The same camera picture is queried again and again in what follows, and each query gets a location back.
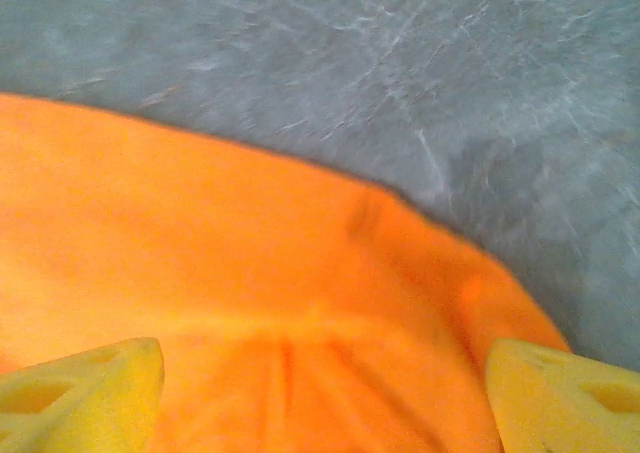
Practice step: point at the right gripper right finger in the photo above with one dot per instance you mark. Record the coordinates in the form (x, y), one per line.
(560, 408)

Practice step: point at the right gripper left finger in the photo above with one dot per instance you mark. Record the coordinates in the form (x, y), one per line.
(85, 408)

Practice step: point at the light orange shorts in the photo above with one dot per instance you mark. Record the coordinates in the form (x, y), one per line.
(250, 248)

